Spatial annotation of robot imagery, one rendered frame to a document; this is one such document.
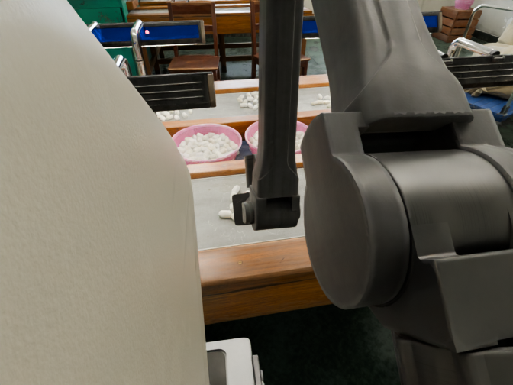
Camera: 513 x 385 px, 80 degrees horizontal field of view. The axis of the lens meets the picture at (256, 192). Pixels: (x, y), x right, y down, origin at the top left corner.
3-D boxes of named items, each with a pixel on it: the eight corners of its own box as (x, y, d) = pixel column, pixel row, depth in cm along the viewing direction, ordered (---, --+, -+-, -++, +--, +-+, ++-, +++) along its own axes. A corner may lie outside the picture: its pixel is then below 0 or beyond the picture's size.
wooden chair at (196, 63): (175, 118, 293) (156, 10, 234) (182, 99, 325) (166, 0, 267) (221, 117, 294) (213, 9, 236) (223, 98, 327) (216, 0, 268)
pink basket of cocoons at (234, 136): (255, 168, 115) (255, 147, 109) (188, 192, 105) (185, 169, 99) (224, 137, 133) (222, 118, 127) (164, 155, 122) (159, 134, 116)
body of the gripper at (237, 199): (230, 194, 65) (233, 194, 57) (278, 189, 66) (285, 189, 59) (234, 224, 65) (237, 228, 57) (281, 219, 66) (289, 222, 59)
